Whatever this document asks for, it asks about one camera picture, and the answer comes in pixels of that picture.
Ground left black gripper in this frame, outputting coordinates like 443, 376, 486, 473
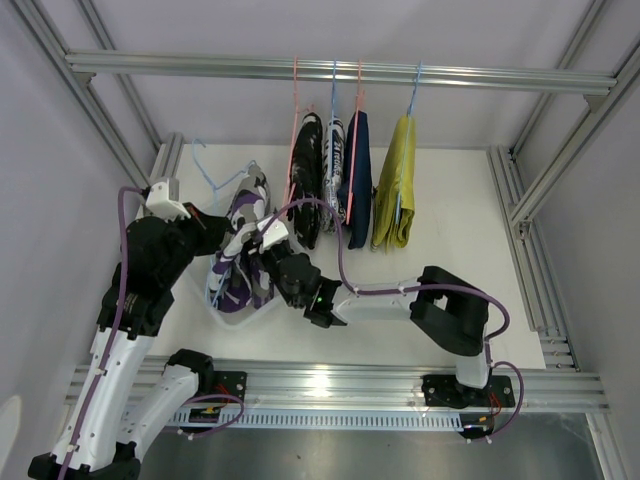
159, 201, 229, 286

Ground purple camouflage trousers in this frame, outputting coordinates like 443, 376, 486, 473
206, 162, 274, 313

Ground light blue hanger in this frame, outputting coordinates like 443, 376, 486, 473
327, 61, 343, 212
191, 138, 257, 308
394, 60, 423, 225

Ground white plastic basket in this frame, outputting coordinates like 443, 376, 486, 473
188, 250, 286, 331

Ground pink hanger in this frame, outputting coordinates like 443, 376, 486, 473
283, 55, 316, 216
346, 60, 362, 225

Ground black white patterned trousers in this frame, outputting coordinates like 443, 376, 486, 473
287, 112, 323, 250

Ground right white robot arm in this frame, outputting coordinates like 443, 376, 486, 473
249, 240, 491, 405

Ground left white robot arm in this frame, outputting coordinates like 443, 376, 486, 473
28, 203, 231, 479

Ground white black lettered trousers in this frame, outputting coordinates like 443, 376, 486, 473
322, 117, 345, 220

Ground navy blue trousers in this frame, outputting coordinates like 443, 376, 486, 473
337, 111, 373, 249

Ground yellow green trousers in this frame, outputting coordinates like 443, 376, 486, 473
370, 115, 416, 250

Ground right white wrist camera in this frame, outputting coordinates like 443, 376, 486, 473
254, 214, 289, 253

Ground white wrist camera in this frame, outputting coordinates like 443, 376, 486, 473
144, 177, 191, 221
254, 214, 289, 253

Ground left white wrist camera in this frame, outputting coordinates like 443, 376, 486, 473
144, 177, 191, 221

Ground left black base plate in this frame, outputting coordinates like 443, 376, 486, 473
199, 370, 248, 400

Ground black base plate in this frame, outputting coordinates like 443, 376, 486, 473
421, 374, 516, 410
199, 370, 248, 400

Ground grey slotted cable duct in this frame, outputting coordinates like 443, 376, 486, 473
231, 408, 463, 432

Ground aluminium hanging rail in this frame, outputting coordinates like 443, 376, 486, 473
65, 50, 617, 97

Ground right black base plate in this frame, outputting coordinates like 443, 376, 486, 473
421, 374, 516, 410

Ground aluminium frame posts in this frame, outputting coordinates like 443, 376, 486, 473
0, 0, 640, 371

